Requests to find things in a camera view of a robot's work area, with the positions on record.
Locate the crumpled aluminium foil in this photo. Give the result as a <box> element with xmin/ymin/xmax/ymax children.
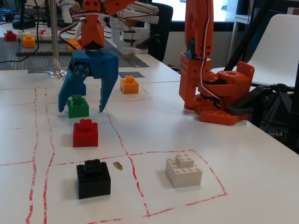
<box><xmin>43</xmin><ymin>58</ymin><xmax>69</xmax><ymax>80</ymax></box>

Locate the black tripod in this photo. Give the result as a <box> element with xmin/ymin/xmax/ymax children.
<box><xmin>247</xmin><ymin>83</ymin><xmax>299</xmax><ymax>150</ymax></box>

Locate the grey tape square marker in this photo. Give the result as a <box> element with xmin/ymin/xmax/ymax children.
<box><xmin>118</xmin><ymin>71</ymin><xmax>145</xmax><ymax>79</ymax></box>

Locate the yellow lego block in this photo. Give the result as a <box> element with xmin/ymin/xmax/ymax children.
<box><xmin>120</xmin><ymin>75</ymin><xmax>140</xmax><ymax>94</ymax></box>
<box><xmin>67</xmin><ymin>38</ymin><xmax>82</xmax><ymax>52</ymax></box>
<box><xmin>22</xmin><ymin>34</ymin><xmax>37</xmax><ymax>49</ymax></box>

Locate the green lego block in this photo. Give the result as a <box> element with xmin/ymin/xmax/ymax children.
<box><xmin>66</xmin><ymin>94</ymin><xmax>90</xmax><ymax>119</ymax></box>

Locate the small red lego block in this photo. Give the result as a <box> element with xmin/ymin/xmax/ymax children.
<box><xmin>4</xmin><ymin>30</ymin><xmax>17</xmax><ymax>42</ymax></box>

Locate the light grey lego baseplate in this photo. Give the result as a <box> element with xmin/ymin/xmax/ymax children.
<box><xmin>0</xmin><ymin>50</ymin><xmax>131</xmax><ymax>71</ymax></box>

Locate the blue lego block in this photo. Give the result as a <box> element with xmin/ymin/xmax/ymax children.
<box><xmin>74</xmin><ymin>82</ymin><xmax>87</xmax><ymax>97</ymax></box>

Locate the white lego block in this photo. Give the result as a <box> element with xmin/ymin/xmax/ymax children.
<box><xmin>165</xmin><ymin>151</ymin><xmax>203</xmax><ymax>188</ymax></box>

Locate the white chair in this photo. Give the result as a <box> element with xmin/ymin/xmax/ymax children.
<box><xmin>210</xmin><ymin>14</ymin><xmax>299</xmax><ymax>88</ymax></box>

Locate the black table clamp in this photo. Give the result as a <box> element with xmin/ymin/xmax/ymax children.
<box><xmin>225</xmin><ymin>85</ymin><xmax>259</xmax><ymax>116</ymax></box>

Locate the black lego block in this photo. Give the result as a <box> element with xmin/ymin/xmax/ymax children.
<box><xmin>76</xmin><ymin>159</ymin><xmax>111</xmax><ymax>200</ymax></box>

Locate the metal pole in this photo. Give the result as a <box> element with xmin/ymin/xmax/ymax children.
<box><xmin>50</xmin><ymin>0</ymin><xmax>59</xmax><ymax>70</ymax></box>

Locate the black office chair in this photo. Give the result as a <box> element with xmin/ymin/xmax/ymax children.
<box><xmin>149</xmin><ymin>2</ymin><xmax>174</xmax><ymax>63</ymax></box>

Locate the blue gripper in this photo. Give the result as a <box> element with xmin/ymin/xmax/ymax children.
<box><xmin>57</xmin><ymin>49</ymin><xmax>119</xmax><ymax>113</ymax></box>

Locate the dark grey lego baseplate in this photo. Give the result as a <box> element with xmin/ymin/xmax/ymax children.
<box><xmin>0</xmin><ymin>37</ymin><xmax>78</xmax><ymax>57</ymax></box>

